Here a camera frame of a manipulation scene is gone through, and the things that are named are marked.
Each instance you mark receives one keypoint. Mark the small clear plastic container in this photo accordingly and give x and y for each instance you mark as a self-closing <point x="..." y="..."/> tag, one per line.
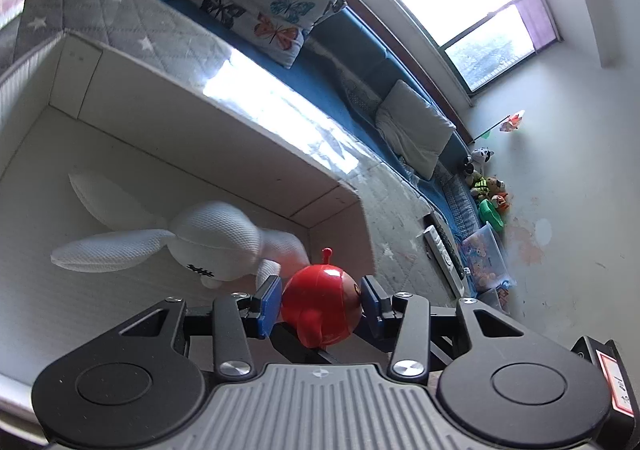
<point x="497" y="297"/>

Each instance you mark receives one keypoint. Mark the red round toy figure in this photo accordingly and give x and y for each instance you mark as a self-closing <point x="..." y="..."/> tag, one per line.
<point x="320" y="300"/>

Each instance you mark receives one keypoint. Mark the clear plastic toy container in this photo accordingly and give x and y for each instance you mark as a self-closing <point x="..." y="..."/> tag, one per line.
<point x="482" y="255"/>

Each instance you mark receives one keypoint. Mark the blue sofa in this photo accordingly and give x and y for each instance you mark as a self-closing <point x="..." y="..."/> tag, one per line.
<point x="350" y="54"/>

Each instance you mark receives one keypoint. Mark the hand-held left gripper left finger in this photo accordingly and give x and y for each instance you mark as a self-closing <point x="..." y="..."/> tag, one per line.
<point x="267" y="306"/>

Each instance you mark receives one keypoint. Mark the grey cardboard box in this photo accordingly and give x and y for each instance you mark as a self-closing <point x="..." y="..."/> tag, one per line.
<point x="150" y="139"/>

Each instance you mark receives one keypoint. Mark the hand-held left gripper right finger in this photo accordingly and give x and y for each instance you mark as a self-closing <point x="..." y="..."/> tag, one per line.
<point x="370" y="304"/>

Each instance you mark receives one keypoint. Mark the green plastic basket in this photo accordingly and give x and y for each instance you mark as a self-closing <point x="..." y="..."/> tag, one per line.
<point x="490" y="217"/>

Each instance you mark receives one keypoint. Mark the orange plush toy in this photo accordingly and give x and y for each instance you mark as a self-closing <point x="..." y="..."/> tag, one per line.
<point x="500" y="202"/>

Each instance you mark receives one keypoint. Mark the grey quilted desktop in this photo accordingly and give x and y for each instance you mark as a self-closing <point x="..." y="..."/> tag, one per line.
<point x="125" y="14"/>

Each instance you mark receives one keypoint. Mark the black remote control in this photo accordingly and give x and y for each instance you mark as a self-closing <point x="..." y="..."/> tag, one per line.
<point x="445" y="237"/>

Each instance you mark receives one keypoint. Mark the artificial flower on stem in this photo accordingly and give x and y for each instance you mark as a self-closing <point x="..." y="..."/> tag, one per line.
<point x="512" y="122"/>

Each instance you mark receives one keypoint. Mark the black and white plush dog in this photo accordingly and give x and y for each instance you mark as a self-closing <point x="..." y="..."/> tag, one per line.
<point x="480" y="157"/>

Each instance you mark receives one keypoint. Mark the brown plush toy green vest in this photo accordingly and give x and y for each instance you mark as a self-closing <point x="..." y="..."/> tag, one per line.
<point x="482" y="186"/>

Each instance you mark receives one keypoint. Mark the grey cushion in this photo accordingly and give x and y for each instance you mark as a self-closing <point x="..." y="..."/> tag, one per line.
<point x="412" y="129"/>

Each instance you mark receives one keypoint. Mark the white remote control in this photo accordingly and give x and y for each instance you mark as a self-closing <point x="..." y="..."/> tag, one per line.
<point x="442" y="260"/>

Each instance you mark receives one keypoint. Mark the white plush rabbit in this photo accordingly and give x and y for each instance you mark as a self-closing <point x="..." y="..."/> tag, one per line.
<point x="215" y="240"/>

